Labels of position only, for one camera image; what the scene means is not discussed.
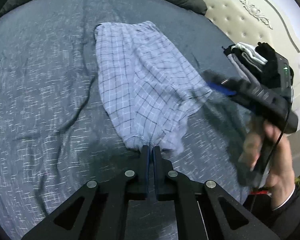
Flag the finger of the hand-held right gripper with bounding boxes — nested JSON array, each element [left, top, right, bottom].
[[202, 69, 238, 98]]

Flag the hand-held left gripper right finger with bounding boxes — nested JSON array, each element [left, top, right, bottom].
[[153, 146, 281, 240]]

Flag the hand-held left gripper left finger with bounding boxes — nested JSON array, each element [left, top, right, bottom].
[[20, 145, 150, 240]]

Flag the blue plaid shorts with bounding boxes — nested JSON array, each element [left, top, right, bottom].
[[93, 21, 213, 156]]

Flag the person's right forearm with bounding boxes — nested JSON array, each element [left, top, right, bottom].
[[243, 185, 300, 240]]

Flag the person's right hand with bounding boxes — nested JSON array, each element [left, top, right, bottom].
[[239, 120, 296, 211]]

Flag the folded grey garment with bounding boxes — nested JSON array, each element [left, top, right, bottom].
[[227, 53, 262, 86]]

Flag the crumpled black garment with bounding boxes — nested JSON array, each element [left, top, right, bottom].
[[254, 42, 281, 88]]

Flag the folded black garment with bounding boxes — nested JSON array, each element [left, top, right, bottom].
[[222, 44, 263, 73]]

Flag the folded white garment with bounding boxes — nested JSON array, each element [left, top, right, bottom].
[[233, 42, 268, 66]]

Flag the cream tufted headboard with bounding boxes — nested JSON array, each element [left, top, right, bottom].
[[190, 0, 300, 58]]

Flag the blue patterned bed sheet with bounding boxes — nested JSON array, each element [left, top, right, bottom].
[[0, 0, 264, 240]]

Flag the black cable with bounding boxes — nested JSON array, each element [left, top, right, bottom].
[[249, 97, 292, 213]]

